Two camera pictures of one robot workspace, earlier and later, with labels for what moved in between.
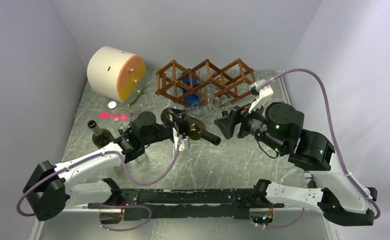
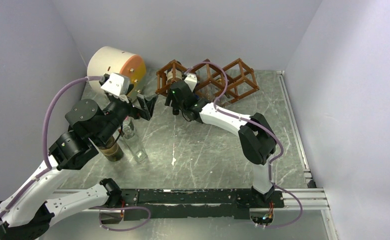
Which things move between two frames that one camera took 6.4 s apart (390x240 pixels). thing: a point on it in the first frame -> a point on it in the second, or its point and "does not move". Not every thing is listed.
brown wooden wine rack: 207,83 does not move
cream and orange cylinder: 117,74 does not move
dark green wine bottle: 191,126 -> 178,71
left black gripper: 179,112 -> 148,104
